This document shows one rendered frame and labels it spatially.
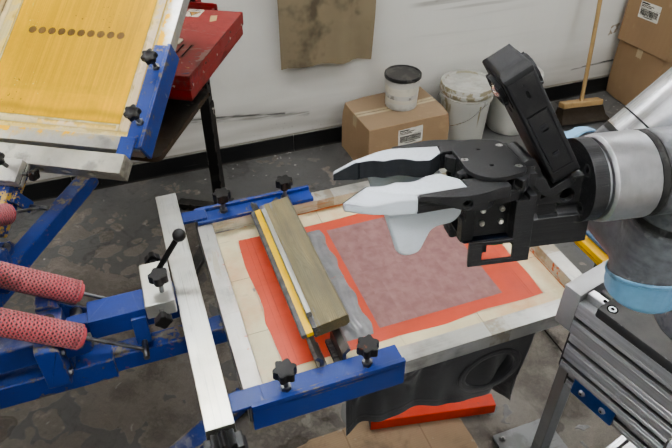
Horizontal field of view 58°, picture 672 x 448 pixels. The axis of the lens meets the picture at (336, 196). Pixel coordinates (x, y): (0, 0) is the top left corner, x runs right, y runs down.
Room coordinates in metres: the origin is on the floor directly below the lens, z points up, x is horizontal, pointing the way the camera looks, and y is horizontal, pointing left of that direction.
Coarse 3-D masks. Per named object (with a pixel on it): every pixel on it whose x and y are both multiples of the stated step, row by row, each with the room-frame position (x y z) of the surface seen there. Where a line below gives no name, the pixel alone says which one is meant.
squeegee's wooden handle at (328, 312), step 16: (272, 208) 1.15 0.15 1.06; (288, 208) 1.14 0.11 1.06; (272, 224) 1.09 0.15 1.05; (288, 224) 1.08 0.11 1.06; (288, 240) 1.03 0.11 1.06; (304, 240) 1.02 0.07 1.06; (288, 256) 0.98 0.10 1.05; (304, 256) 0.97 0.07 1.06; (304, 272) 0.93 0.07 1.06; (320, 272) 0.92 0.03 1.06; (304, 288) 0.88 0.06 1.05; (320, 288) 0.88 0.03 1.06; (320, 304) 0.84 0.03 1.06; (336, 304) 0.83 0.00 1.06; (320, 320) 0.80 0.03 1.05; (336, 320) 0.80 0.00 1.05
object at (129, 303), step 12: (96, 300) 0.86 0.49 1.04; (108, 300) 0.86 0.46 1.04; (120, 300) 0.86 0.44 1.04; (132, 300) 0.86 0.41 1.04; (96, 312) 0.83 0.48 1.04; (108, 312) 0.83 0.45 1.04; (120, 312) 0.83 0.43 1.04; (132, 312) 0.83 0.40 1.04; (144, 312) 0.84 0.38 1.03; (96, 324) 0.81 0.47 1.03; (108, 324) 0.81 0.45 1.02; (120, 324) 0.82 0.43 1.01; (96, 336) 0.81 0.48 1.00
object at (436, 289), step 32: (448, 256) 1.09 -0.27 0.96; (352, 288) 0.98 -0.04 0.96; (384, 288) 0.98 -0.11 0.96; (416, 288) 0.98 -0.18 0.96; (448, 288) 0.98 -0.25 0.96; (480, 288) 0.98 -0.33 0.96; (512, 288) 0.98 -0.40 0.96; (288, 320) 0.89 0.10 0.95; (384, 320) 0.89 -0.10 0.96; (416, 320) 0.89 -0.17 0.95; (448, 320) 0.89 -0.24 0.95; (288, 352) 0.80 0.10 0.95
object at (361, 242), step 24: (360, 216) 1.24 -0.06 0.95; (240, 240) 1.15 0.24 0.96; (336, 240) 1.14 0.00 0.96; (360, 240) 1.14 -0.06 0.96; (384, 240) 1.14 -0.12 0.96; (432, 240) 1.14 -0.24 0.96; (456, 240) 1.14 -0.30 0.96; (264, 264) 1.06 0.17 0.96; (360, 264) 1.06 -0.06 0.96; (384, 264) 1.06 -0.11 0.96; (264, 288) 0.98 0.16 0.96
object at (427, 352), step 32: (320, 192) 1.30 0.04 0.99; (352, 192) 1.30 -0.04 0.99; (224, 224) 1.18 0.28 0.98; (544, 256) 1.06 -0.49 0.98; (224, 288) 0.95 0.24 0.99; (224, 320) 0.85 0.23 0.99; (512, 320) 0.85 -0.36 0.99; (544, 320) 0.86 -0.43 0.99; (416, 352) 0.77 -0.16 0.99; (448, 352) 0.78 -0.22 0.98; (256, 384) 0.70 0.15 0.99
